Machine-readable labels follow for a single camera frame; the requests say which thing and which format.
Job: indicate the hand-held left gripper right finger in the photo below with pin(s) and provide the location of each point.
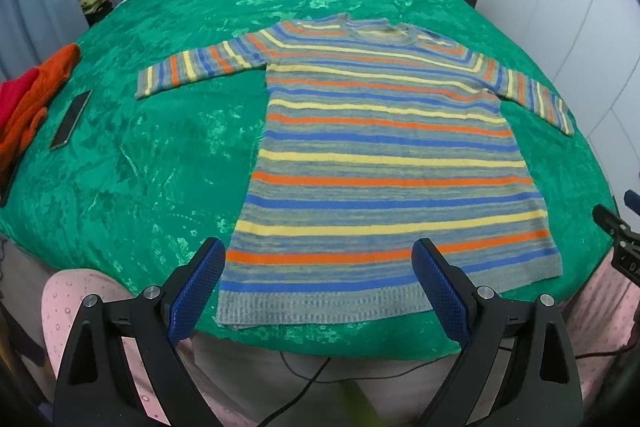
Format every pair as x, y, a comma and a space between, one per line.
440, 292

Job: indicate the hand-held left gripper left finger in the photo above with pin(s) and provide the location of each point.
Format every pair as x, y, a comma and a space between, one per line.
196, 288

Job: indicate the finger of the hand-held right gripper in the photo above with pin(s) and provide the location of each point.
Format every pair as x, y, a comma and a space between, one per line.
606, 217

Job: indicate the striped knit sweater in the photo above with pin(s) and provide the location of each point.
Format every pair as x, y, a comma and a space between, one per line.
380, 167

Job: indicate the green velvet blanket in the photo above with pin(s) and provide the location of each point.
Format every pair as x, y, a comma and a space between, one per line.
150, 187

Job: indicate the pink dotted bed sheet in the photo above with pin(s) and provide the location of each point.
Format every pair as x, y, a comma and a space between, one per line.
65, 302

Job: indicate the black smartphone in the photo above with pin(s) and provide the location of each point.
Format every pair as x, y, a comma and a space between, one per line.
71, 119

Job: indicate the white wardrobe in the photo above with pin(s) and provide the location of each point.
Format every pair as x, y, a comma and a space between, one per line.
565, 7

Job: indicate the orange cloth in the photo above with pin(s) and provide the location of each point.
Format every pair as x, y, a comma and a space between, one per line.
37, 102

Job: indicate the red cloth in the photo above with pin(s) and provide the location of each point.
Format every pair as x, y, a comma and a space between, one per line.
15, 94

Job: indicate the grey curtain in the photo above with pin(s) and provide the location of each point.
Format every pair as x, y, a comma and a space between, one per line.
30, 17

